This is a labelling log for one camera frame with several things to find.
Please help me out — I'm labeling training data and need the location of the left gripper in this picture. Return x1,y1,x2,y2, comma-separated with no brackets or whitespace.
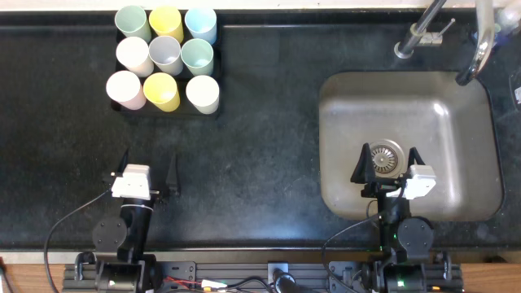
103,147,182,203

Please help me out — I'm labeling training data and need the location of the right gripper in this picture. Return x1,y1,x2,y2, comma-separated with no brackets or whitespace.
350,142,427,200

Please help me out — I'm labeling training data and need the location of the yellow cup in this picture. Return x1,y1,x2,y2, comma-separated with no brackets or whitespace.
148,5,185,44
142,72,181,113

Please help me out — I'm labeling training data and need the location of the white cup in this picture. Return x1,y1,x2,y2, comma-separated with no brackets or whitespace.
116,36,155,78
185,74,221,116

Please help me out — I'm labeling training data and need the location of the steel sink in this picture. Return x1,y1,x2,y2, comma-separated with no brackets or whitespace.
318,71,505,223

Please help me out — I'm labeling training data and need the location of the black tray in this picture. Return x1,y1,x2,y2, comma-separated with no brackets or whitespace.
110,7,223,119

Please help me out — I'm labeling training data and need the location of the pink cup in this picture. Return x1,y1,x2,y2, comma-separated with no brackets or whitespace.
105,70,147,111

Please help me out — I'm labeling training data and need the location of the grey cup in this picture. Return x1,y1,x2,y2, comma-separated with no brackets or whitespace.
148,35,184,77

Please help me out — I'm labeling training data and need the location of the green cup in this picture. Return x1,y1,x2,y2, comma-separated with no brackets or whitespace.
114,5,152,44
180,38,215,78

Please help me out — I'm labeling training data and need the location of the steel tap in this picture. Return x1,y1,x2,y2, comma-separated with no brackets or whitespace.
392,0,498,87

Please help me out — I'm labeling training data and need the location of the blue cup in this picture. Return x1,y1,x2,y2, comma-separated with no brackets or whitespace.
184,6,218,46

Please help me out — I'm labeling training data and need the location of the blue soap bottle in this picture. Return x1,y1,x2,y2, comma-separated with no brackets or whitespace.
474,2,521,48

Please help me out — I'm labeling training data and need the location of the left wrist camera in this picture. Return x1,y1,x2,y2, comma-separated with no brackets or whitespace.
111,164,152,201

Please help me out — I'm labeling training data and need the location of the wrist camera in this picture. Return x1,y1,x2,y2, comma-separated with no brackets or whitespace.
111,164,152,201
386,164,437,201

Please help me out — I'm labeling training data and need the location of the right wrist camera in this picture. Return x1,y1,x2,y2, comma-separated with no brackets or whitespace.
386,164,437,201

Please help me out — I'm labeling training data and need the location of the black cable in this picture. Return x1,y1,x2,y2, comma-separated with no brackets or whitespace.
320,178,408,293
42,187,113,293

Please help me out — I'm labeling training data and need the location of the mounting rail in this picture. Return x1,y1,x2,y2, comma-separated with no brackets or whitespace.
63,260,465,293

